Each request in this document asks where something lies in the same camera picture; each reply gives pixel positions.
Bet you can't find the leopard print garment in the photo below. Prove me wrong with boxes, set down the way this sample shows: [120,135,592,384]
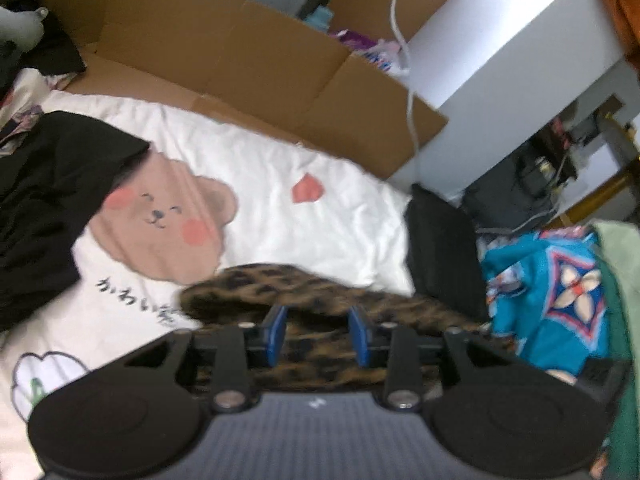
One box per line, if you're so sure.
[179,263,514,392]

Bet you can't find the black folded garment on right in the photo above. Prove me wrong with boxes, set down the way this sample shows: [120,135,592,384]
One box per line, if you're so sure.
[405,183,489,323]

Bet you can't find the white bear print bedsheet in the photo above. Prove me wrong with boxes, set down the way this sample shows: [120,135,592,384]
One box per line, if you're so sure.
[1,70,413,479]

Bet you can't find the blue patterned garment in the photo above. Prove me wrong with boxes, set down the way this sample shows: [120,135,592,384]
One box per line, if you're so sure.
[480,226,608,384]

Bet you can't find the brown cardboard sheet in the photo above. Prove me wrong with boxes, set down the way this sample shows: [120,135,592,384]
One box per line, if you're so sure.
[43,0,447,178]

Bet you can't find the black garment on left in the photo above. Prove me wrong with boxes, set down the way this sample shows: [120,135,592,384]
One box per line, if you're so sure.
[1,110,150,330]

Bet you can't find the light green blanket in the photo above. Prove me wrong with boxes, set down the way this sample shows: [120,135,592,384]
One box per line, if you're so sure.
[591,220,639,479]

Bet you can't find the grey plush toy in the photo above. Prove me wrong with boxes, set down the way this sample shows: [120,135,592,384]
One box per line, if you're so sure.
[1,0,49,53]

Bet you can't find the orange garment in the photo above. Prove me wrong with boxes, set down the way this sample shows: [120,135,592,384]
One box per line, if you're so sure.
[603,0,639,72]

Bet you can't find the white cable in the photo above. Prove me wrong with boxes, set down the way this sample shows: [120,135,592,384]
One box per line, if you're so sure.
[385,0,422,154]

